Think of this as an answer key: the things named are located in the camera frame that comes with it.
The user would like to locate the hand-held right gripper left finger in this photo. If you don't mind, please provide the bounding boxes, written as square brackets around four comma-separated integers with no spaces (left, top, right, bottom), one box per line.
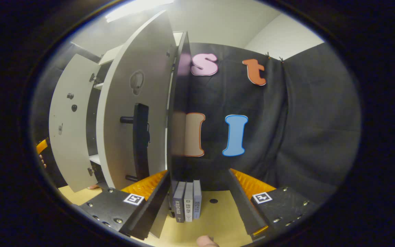
[79,170,171,241]

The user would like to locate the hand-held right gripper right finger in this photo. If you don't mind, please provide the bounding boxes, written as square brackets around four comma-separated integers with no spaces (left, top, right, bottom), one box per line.
[227,168,318,241]

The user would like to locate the white cabinet door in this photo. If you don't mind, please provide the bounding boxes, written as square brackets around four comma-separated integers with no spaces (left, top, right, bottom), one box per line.
[49,53,101,193]
[96,10,178,191]

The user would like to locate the white shoe cabinet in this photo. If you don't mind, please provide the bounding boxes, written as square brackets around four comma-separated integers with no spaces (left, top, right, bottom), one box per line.
[86,31,193,193]

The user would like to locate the dark grey book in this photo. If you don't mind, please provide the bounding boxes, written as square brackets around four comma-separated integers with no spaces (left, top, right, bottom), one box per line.
[173,181,187,223]

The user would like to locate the light grey book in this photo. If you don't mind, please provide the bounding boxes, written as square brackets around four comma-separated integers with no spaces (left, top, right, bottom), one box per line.
[184,182,194,222]

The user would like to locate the black door handle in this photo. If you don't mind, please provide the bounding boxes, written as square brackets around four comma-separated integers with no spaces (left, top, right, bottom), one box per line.
[120,103,150,183]

